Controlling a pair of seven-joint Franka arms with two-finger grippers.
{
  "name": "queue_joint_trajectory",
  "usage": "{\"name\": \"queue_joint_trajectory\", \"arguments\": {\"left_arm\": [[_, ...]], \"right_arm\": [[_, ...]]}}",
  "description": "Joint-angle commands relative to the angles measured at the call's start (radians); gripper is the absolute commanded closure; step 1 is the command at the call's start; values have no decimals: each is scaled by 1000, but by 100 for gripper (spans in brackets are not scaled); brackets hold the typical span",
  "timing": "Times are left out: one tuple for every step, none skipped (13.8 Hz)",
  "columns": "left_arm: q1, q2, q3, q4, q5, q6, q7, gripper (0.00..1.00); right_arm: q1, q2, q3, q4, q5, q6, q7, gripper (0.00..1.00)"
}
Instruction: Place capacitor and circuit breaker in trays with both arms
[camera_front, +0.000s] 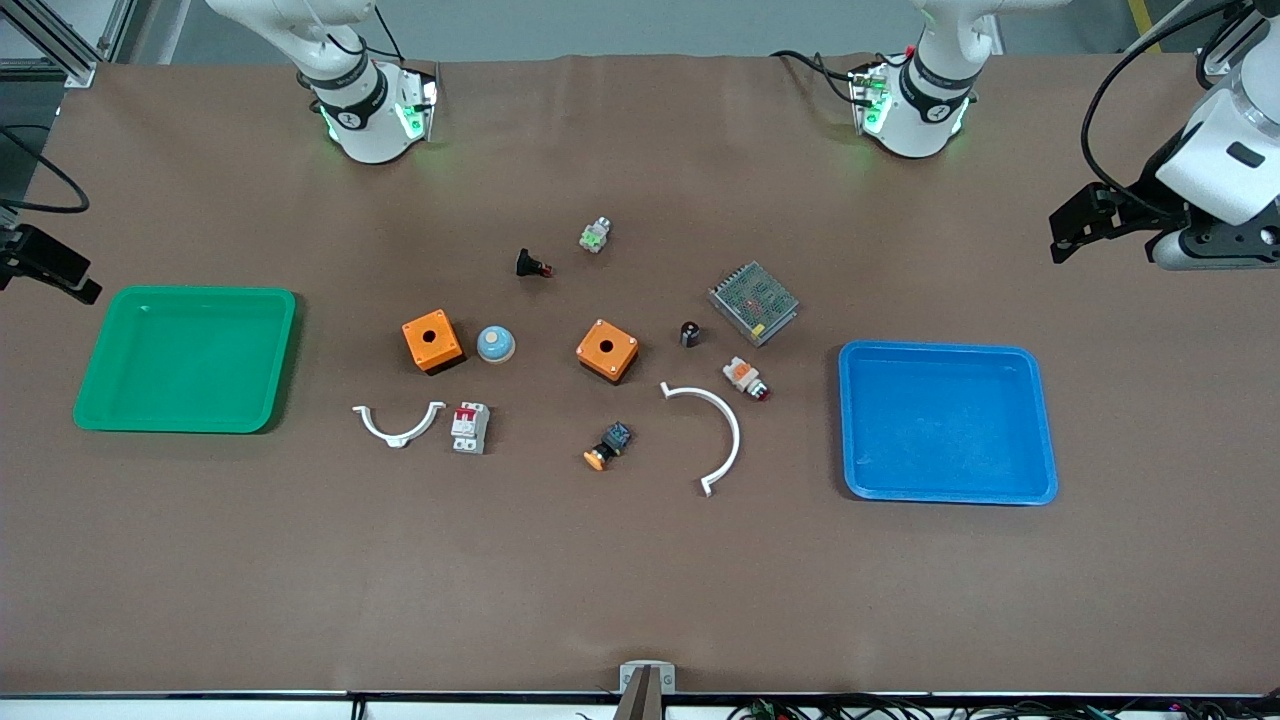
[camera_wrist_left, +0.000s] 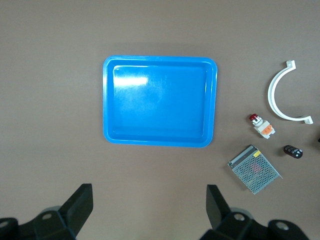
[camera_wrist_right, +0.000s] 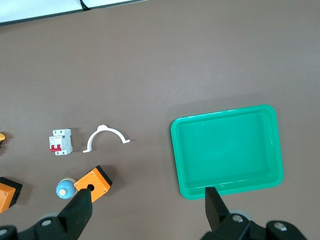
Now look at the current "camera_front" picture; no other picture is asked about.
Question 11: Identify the white red circuit breaker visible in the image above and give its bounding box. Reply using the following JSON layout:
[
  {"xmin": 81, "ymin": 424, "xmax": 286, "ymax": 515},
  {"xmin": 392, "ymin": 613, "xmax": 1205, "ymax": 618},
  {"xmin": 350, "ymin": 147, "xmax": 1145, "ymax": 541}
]
[{"xmin": 450, "ymin": 402, "xmax": 490, "ymax": 456}]

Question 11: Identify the green plastic tray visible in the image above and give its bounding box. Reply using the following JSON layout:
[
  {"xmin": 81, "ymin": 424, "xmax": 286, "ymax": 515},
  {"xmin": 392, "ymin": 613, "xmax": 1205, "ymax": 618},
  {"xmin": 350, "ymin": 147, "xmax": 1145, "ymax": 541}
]
[{"xmin": 73, "ymin": 286, "xmax": 298, "ymax": 435}]

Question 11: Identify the blue plastic tray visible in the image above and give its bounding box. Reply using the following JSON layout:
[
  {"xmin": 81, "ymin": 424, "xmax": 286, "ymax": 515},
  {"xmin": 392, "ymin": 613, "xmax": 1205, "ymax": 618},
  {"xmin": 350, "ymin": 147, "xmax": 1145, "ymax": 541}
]
[{"xmin": 838, "ymin": 340, "xmax": 1059, "ymax": 506}]

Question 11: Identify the metal mesh power supply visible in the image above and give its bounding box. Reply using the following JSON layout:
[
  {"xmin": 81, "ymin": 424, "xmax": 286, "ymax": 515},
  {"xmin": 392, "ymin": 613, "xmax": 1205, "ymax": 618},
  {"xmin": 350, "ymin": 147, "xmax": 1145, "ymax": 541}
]
[{"xmin": 708, "ymin": 261, "xmax": 800, "ymax": 348}]

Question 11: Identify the orange white indicator lamp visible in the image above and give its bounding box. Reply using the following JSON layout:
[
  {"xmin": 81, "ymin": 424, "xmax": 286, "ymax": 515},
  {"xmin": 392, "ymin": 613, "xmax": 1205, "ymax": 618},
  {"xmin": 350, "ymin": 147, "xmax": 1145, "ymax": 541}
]
[{"xmin": 722, "ymin": 356, "xmax": 772, "ymax": 403}]

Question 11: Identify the orange button box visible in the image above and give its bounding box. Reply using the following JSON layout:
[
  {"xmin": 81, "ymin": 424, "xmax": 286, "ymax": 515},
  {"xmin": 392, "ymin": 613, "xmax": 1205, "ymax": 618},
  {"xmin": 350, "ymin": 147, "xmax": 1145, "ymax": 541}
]
[
  {"xmin": 402, "ymin": 309, "xmax": 466, "ymax": 376},
  {"xmin": 575, "ymin": 318, "xmax": 641, "ymax": 385}
]

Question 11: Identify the orange headed black push button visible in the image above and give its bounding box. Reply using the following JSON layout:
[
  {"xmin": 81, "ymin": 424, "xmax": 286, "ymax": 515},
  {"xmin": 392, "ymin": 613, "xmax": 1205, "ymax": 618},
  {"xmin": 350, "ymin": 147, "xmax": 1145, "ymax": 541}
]
[{"xmin": 583, "ymin": 421, "xmax": 633, "ymax": 472}]

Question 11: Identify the brown table mat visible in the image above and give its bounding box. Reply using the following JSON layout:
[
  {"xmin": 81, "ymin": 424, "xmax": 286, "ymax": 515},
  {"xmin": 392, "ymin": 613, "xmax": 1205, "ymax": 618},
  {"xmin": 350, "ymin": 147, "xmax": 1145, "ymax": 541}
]
[{"xmin": 0, "ymin": 53, "xmax": 1280, "ymax": 697}]

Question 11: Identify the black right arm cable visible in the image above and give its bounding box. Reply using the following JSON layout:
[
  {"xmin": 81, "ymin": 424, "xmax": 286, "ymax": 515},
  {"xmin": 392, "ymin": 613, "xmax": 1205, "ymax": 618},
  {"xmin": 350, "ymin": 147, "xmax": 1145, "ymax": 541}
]
[{"xmin": 0, "ymin": 124, "xmax": 90, "ymax": 215}]

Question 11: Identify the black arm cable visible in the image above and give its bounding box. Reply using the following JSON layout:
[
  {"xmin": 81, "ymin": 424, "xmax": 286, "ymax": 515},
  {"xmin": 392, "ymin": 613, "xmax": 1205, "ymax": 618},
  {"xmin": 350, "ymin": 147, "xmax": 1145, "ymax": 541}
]
[
  {"xmin": 1080, "ymin": 0, "xmax": 1261, "ymax": 221},
  {"xmin": 0, "ymin": 124, "xmax": 90, "ymax": 215}
]

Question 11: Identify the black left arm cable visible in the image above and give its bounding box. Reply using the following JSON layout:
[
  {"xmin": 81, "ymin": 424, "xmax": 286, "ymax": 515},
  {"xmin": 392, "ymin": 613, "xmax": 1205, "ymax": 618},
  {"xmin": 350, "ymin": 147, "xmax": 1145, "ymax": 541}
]
[{"xmin": 1080, "ymin": 0, "xmax": 1261, "ymax": 221}]

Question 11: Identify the aluminium frame profile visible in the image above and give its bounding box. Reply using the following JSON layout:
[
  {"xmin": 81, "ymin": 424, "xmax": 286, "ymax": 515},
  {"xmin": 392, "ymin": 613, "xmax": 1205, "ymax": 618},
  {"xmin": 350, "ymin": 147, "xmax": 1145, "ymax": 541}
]
[
  {"xmin": 0, "ymin": 0, "xmax": 136, "ymax": 89},
  {"xmin": 1198, "ymin": 20, "xmax": 1251, "ymax": 81}
]

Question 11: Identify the black left base cable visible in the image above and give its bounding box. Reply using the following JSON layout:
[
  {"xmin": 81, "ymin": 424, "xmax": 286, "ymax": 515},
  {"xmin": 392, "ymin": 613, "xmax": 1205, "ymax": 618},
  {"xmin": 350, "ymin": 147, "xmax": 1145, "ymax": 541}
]
[{"xmin": 770, "ymin": 48, "xmax": 906, "ymax": 106}]

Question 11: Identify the black base cable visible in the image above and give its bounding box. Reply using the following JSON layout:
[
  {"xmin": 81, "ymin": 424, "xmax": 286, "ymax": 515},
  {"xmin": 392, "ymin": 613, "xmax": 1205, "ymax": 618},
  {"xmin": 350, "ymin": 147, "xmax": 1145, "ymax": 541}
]
[
  {"xmin": 770, "ymin": 48, "xmax": 906, "ymax": 106},
  {"xmin": 300, "ymin": 0, "xmax": 406, "ymax": 66}
]

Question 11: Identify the small white curved bracket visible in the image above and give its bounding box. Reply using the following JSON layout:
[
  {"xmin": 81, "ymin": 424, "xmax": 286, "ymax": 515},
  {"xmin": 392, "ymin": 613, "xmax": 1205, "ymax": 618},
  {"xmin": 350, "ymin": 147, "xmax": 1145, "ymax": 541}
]
[{"xmin": 352, "ymin": 401, "xmax": 447, "ymax": 449}]

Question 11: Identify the large white curved bracket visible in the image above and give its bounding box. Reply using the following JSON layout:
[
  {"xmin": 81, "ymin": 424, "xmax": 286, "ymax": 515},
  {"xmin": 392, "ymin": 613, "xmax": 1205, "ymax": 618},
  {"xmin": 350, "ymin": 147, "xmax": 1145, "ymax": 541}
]
[{"xmin": 659, "ymin": 381, "xmax": 742, "ymax": 498}]

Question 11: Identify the black right base cable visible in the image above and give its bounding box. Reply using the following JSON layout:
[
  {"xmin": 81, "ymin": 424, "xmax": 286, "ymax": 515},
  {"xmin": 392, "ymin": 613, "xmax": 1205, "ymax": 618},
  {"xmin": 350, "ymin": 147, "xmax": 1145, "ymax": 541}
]
[{"xmin": 300, "ymin": 0, "xmax": 406, "ymax": 66}]

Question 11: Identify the white table edge rail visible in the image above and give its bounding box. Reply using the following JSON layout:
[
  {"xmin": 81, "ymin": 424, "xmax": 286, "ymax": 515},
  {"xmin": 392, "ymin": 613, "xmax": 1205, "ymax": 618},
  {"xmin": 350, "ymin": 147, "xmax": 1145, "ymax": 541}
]
[{"xmin": 0, "ymin": 690, "xmax": 1280, "ymax": 720}]

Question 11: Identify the black cable bundle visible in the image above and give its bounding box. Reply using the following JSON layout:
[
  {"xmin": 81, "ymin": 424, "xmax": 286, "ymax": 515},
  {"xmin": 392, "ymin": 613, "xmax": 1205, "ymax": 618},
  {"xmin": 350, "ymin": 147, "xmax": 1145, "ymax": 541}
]
[{"xmin": 725, "ymin": 693, "xmax": 1280, "ymax": 720}]

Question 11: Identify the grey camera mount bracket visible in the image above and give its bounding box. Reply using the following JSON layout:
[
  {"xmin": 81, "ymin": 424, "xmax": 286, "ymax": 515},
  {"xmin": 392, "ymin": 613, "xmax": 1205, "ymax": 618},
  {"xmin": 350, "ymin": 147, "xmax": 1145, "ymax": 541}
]
[{"xmin": 618, "ymin": 660, "xmax": 677, "ymax": 720}]

